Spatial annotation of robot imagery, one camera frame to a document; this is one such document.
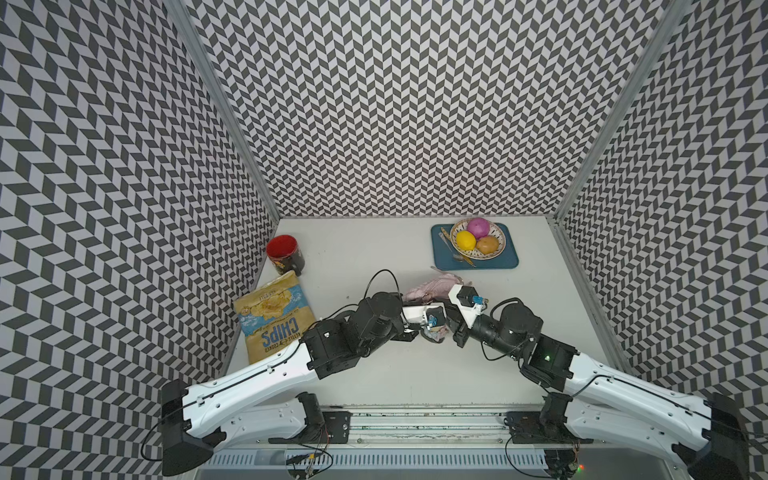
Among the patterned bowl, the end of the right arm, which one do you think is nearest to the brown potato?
the patterned bowl

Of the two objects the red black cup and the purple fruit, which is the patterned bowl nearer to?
the purple fruit

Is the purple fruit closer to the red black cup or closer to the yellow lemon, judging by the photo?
the yellow lemon

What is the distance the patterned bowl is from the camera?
1.07m

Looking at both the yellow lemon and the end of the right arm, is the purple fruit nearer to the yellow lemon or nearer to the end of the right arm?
the yellow lemon

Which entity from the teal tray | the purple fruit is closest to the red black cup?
the teal tray

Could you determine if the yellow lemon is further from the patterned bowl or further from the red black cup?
the red black cup

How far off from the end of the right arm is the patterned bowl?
0.49 meters

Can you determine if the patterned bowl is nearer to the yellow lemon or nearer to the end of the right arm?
the yellow lemon

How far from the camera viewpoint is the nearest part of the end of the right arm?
0.56m

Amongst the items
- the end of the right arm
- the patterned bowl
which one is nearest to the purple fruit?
the patterned bowl

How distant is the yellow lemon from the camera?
1074 millimetres

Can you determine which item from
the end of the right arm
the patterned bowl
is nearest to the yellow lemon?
the patterned bowl

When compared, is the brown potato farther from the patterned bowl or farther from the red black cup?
the red black cup

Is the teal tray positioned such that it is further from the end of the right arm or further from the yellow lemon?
the end of the right arm
